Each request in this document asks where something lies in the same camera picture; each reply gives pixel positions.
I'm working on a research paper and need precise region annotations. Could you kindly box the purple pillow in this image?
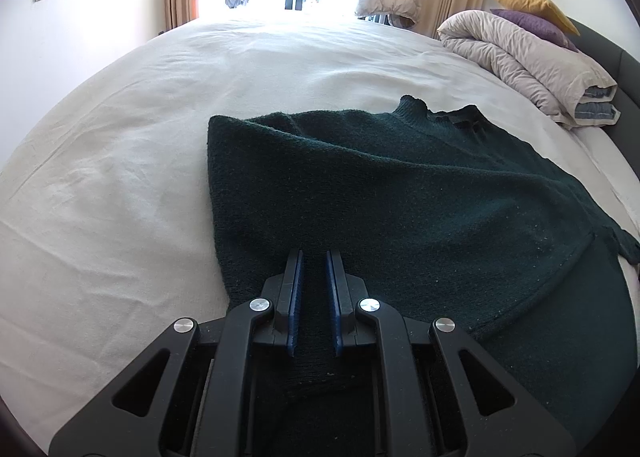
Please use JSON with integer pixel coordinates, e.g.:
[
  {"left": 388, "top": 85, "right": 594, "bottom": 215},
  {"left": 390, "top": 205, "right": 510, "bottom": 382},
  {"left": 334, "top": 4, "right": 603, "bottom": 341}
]
[{"left": 490, "top": 8, "right": 579, "bottom": 53}]

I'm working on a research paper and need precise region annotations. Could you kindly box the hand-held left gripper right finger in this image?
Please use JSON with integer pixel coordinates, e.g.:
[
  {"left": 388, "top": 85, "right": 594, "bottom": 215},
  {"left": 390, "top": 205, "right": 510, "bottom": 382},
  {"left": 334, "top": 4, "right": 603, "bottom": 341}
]
[{"left": 325, "top": 249, "right": 577, "bottom": 457}]

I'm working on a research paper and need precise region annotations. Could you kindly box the yellow pillow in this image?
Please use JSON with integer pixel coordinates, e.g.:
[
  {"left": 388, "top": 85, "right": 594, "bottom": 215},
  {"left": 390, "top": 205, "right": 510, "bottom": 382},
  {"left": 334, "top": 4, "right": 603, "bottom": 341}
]
[{"left": 492, "top": 0, "right": 581, "bottom": 36}]

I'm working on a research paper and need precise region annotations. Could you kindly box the folded beige duvet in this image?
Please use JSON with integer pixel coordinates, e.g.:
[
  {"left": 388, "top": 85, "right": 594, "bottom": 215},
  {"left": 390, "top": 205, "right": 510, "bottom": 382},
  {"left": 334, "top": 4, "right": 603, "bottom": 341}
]
[{"left": 436, "top": 10, "right": 621, "bottom": 130}]

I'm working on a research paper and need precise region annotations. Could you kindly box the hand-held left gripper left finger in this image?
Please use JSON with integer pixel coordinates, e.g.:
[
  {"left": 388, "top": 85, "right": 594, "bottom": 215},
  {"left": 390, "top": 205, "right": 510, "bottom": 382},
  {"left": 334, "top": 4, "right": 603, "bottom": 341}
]
[{"left": 48, "top": 248, "right": 305, "bottom": 457}]

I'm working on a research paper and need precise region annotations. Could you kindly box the dark green knit sweater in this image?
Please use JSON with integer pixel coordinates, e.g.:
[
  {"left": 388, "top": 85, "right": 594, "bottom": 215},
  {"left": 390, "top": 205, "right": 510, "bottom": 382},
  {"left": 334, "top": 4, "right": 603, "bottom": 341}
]
[{"left": 206, "top": 94, "right": 640, "bottom": 457}]

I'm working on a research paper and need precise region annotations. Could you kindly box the grey upholstered headboard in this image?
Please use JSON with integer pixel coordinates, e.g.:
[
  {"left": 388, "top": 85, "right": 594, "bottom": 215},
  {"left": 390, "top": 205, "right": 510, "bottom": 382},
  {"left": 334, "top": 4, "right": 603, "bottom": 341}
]
[{"left": 565, "top": 17, "right": 640, "bottom": 143}]

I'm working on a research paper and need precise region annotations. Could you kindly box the bed with white sheet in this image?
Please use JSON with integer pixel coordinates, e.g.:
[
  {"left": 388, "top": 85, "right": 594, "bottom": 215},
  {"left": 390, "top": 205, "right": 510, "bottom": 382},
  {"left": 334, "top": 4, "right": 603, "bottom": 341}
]
[{"left": 0, "top": 17, "right": 640, "bottom": 438}]

